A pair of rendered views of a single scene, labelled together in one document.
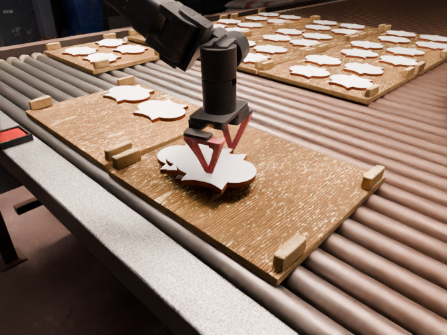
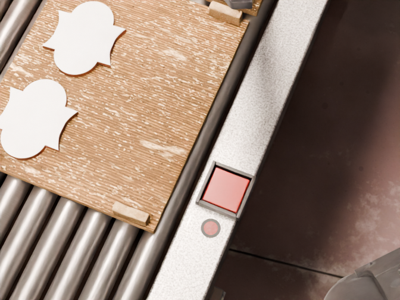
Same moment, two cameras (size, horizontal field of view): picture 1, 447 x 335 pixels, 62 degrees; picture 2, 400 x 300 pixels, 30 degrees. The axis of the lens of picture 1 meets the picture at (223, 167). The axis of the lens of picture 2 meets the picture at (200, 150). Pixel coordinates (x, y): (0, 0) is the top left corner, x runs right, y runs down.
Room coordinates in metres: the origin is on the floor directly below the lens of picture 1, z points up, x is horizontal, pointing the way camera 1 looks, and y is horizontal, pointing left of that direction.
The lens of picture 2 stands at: (0.95, 0.85, 2.07)
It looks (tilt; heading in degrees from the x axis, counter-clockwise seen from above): 69 degrees down; 253
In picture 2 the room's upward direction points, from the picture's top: 5 degrees counter-clockwise
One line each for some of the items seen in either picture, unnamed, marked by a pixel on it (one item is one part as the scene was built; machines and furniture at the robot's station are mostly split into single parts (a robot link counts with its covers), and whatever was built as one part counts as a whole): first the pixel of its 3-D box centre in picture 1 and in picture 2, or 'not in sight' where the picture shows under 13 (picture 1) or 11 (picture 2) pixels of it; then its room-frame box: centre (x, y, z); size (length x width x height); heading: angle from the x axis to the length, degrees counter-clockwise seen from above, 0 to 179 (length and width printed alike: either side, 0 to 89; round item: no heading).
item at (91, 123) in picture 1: (124, 116); (109, 86); (0.91, 0.26, 0.93); 0.41 x 0.35 x 0.02; 45
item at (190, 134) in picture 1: (211, 145); not in sight; (0.56, 0.02, 1.03); 0.07 x 0.07 x 0.09; 65
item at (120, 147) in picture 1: (118, 151); (225, 13); (0.68, 0.22, 0.95); 0.06 x 0.02 x 0.03; 135
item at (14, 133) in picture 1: (10, 137); (225, 190); (0.80, 0.51, 0.92); 0.06 x 0.06 x 0.01; 46
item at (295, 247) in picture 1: (289, 252); not in sight; (0.39, -0.09, 0.95); 0.06 x 0.02 x 0.03; 137
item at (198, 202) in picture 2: (10, 137); (225, 190); (0.80, 0.51, 0.92); 0.08 x 0.08 x 0.02; 46
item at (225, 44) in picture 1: (219, 60); not in sight; (0.60, 0.01, 1.16); 0.07 x 0.06 x 0.07; 164
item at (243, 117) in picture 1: (228, 129); not in sight; (0.62, -0.01, 1.03); 0.07 x 0.07 x 0.09; 65
